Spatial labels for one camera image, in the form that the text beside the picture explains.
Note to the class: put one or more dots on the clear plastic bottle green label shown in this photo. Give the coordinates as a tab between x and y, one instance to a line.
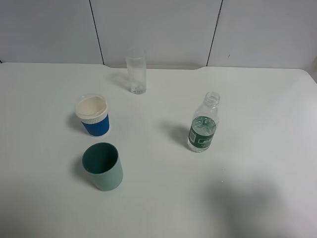
204	123

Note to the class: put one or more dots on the blue white ribbed cup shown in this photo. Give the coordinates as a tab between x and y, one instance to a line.
92	111

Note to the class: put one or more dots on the teal green plastic cup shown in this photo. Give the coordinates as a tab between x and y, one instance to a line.
101	161

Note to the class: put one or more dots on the tall clear drinking glass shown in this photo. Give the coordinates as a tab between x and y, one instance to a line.
137	70

